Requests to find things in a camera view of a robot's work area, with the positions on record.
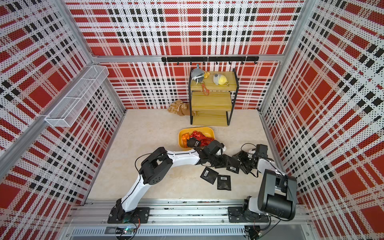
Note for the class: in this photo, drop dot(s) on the red tea bag top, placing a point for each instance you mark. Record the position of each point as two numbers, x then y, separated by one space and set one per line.
198 135

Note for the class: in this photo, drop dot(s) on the yellow plastic storage box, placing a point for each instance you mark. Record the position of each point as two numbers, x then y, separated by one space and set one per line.
205 130

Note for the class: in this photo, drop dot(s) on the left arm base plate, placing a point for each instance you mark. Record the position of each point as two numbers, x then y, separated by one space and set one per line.
139 215

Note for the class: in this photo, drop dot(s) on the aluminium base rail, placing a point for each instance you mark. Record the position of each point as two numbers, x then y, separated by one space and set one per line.
186 220

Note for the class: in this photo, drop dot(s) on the brown plush toy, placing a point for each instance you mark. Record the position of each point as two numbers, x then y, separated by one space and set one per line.
179 108

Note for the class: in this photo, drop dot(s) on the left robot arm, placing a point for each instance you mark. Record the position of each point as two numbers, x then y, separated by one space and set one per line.
157 164

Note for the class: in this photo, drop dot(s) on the black hook rail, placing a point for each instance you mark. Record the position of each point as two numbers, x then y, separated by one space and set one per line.
209 59

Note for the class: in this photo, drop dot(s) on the red tea bag bottom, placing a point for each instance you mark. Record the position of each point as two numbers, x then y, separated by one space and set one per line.
205 142

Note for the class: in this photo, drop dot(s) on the orange tea bag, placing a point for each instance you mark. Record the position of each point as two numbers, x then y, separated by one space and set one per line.
185 138

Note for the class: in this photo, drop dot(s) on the small circuit board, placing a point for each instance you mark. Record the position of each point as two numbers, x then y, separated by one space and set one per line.
125 231

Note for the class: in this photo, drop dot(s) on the floral black tea bag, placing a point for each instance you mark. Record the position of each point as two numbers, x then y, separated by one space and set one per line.
193 142

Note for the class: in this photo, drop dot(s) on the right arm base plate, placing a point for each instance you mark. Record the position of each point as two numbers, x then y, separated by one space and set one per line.
239 215

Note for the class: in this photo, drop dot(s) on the red tea bag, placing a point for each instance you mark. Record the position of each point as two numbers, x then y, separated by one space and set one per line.
198 135
205 142

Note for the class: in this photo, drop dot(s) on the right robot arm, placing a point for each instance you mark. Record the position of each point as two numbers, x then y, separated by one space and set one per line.
277 194

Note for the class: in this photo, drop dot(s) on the white wire mesh basket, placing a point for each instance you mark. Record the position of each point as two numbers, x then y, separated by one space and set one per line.
66 112

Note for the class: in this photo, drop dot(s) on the grey plush toy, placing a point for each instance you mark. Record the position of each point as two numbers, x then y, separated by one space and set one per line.
197 75

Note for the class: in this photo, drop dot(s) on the yellow white plush toy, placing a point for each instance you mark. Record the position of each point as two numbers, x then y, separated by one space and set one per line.
220 80

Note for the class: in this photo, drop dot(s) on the wooden shelf rack black frame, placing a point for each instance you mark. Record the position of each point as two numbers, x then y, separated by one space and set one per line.
210 104

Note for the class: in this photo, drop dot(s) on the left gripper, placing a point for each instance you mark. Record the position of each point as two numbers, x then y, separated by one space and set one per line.
224 162

